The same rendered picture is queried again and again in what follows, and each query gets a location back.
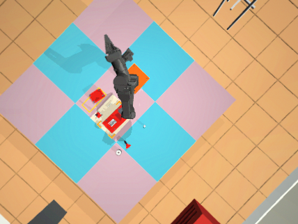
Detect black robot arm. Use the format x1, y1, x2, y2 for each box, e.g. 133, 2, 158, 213
113, 48, 139, 119

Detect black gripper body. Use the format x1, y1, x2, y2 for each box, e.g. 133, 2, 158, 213
105, 49, 127, 73

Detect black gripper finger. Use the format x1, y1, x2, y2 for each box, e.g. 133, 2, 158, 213
104, 34, 119, 54

